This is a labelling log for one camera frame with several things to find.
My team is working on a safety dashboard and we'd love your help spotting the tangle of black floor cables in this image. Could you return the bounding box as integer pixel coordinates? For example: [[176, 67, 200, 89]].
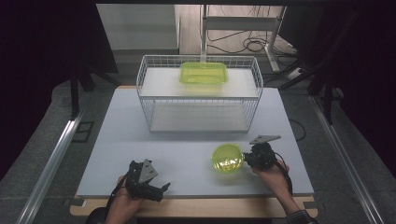
[[206, 5, 300, 57]]

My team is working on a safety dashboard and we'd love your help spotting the person's right hand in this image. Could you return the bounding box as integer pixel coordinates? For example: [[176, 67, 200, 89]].
[[250, 160, 291, 200]]

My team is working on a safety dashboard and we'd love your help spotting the aluminium floor rail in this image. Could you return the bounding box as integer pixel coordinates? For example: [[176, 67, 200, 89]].
[[307, 92, 387, 224], [15, 92, 92, 224]]

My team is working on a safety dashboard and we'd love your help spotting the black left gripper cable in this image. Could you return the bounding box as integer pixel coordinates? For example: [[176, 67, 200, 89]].
[[85, 175, 129, 224]]

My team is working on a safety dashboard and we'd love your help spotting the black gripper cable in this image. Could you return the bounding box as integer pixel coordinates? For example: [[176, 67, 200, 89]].
[[85, 175, 129, 224], [273, 151, 294, 196]]

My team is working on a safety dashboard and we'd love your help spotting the white power strip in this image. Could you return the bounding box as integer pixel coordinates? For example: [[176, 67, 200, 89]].
[[286, 66, 304, 82]]

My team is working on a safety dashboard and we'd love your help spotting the thin black floor cable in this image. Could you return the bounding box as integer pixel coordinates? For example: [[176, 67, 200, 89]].
[[289, 118, 307, 143]]

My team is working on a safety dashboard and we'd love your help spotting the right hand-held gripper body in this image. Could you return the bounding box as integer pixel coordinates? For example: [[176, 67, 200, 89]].
[[244, 134, 283, 171]]

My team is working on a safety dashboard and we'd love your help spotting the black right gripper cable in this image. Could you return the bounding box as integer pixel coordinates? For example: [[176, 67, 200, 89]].
[[273, 151, 294, 196]]

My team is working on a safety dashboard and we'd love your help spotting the person's left hand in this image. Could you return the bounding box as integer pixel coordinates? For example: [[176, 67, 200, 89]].
[[106, 175, 145, 220]]

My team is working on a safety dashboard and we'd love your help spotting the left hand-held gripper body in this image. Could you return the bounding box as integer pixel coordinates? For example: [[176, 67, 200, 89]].
[[125, 158, 161, 201]]

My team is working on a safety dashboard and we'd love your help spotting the white metal desk frame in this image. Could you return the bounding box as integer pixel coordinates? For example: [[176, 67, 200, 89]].
[[199, 4, 288, 73]]

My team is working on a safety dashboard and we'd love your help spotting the white cabinet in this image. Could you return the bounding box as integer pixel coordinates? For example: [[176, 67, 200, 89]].
[[95, 3, 181, 55]]

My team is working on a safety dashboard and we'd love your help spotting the rectangular green plastic container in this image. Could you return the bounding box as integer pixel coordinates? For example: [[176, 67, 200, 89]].
[[178, 61, 229, 86]]

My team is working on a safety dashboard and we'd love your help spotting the white wire shelf rack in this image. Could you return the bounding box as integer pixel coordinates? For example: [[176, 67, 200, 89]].
[[135, 54, 264, 134]]

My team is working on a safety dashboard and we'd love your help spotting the black metal stand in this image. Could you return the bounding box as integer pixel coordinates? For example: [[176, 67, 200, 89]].
[[68, 63, 122, 120], [264, 8, 365, 126]]

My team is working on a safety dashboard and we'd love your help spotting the round green plastic bowl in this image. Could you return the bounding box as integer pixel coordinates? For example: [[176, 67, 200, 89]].
[[210, 143, 246, 175]]

